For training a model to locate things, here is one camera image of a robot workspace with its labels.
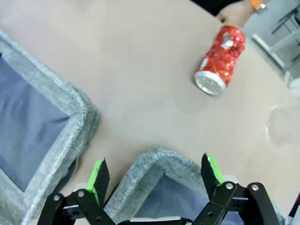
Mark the clear plastic cup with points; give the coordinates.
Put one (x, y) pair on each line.
(281, 126)

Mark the crushed red soda can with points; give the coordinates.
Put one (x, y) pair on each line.
(219, 58)

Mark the person's black trousers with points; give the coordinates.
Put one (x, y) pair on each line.
(211, 5)

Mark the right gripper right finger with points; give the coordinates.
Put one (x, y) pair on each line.
(211, 173)

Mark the black folding chair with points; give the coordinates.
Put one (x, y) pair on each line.
(284, 21)

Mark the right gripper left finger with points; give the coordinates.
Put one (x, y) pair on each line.
(98, 178)

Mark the person's left hand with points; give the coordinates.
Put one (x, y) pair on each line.
(232, 14)

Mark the grey fabric basket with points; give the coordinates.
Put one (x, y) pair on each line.
(77, 105)
(150, 164)

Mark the white table with grey frame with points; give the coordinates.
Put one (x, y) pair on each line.
(269, 49)

